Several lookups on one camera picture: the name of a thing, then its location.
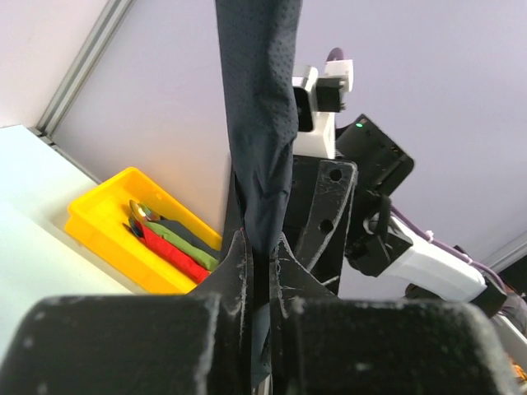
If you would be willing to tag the dark rolled napkin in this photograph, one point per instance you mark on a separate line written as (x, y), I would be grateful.
(186, 234)

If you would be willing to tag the green rolled napkin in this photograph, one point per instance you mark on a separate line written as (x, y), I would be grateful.
(202, 258)

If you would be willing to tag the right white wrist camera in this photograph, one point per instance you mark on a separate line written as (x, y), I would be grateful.
(319, 97)

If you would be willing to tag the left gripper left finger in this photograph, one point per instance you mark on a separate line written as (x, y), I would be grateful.
(197, 343)

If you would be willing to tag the yellow plastic bin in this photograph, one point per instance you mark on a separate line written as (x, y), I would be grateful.
(97, 220)

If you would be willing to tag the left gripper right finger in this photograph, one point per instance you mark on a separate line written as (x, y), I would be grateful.
(324, 345)

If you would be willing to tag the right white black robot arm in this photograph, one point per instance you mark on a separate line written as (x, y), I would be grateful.
(382, 243)

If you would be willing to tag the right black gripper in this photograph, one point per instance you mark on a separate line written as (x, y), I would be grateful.
(317, 218)

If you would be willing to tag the gold spoon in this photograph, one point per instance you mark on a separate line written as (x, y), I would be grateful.
(139, 211)

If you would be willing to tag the right corner aluminium post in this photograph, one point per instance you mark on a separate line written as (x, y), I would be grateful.
(100, 36)

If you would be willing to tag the red rolled napkin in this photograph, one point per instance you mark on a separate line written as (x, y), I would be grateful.
(175, 257)

